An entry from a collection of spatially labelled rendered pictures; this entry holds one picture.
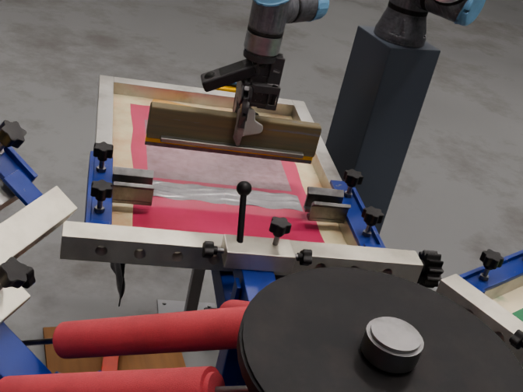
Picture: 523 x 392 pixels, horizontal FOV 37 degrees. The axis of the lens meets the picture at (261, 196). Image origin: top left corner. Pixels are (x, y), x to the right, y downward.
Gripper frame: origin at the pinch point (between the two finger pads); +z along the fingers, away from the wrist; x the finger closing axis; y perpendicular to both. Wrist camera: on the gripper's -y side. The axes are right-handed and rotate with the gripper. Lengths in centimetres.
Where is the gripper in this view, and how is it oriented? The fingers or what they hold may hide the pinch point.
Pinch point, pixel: (233, 135)
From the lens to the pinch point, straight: 171.5
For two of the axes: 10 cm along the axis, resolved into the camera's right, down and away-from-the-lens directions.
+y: 9.7, 0.9, 2.3
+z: -2.0, 8.5, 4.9
